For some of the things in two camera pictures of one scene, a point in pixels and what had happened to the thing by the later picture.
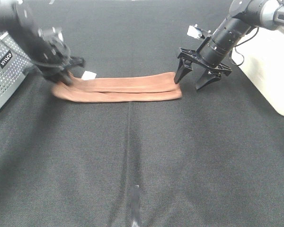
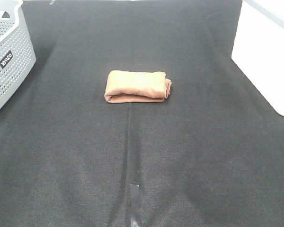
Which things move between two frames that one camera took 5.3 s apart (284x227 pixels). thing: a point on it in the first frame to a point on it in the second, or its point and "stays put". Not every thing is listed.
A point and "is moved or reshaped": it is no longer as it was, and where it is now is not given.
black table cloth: [220, 155] stays put
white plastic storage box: [265, 57] stays put
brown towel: [155, 86] is moved or reshaped
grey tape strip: [134, 203] stays put
